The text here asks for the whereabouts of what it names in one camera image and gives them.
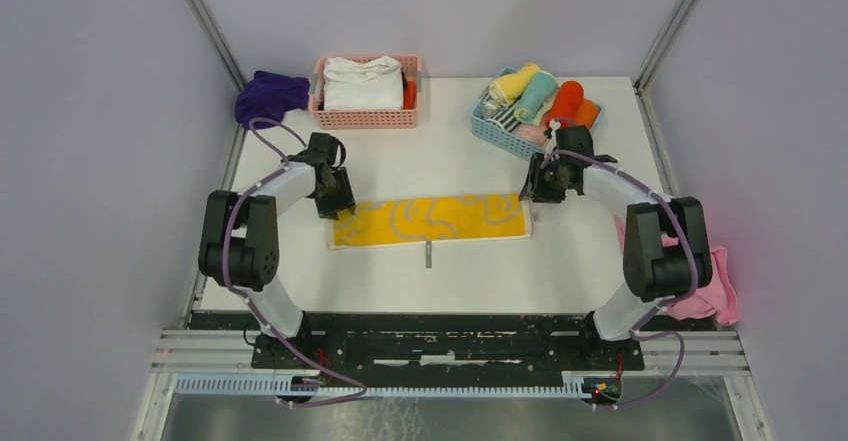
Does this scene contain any yellow towel with grey pattern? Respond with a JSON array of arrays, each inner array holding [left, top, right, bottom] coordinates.
[[326, 193, 533, 253]]

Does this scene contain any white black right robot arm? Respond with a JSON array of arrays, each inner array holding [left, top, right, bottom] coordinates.
[[519, 126, 713, 369]]

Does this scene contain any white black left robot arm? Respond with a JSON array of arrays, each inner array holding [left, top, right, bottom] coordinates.
[[198, 133, 355, 368]]

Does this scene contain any pink rolled towel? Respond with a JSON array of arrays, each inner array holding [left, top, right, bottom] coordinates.
[[514, 124, 548, 147]]

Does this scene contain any blue perforated plastic basket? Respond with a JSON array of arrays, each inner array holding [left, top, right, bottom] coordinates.
[[471, 68, 604, 160]]

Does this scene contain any green white striped rolled towel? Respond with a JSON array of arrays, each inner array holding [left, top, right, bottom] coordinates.
[[486, 105, 522, 133]]

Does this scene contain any orange and peach rolled towel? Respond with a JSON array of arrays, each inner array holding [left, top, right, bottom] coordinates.
[[573, 98, 601, 129]]

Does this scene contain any pink perforated plastic basket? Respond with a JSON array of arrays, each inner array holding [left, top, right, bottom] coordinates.
[[308, 54, 422, 129]]

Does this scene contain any red-orange rolled towel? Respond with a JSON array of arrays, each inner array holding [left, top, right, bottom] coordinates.
[[542, 80, 584, 128]]

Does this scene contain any grey white rolled towel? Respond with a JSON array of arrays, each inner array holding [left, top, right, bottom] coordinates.
[[481, 99, 502, 119]]

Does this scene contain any teal rolled towel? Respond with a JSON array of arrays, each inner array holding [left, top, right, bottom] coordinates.
[[513, 71, 558, 124]]

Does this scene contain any yellow rolled towel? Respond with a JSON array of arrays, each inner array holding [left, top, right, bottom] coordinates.
[[488, 63, 541, 106]]

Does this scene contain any folded white towel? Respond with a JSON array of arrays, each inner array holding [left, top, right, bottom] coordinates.
[[322, 56, 404, 110]]

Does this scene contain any crumpled purple cloth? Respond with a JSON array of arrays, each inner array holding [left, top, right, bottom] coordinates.
[[234, 70, 310, 128]]

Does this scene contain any orange towel in pink basket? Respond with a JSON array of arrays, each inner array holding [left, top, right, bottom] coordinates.
[[403, 80, 417, 110]]

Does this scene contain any crumpled pink cloth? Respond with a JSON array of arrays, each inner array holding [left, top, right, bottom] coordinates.
[[616, 215, 741, 327]]

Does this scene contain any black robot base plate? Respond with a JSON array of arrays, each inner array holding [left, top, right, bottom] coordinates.
[[291, 312, 645, 388]]

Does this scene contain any white slotted cable duct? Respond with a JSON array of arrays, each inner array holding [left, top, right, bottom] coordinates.
[[174, 374, 590, 400]]

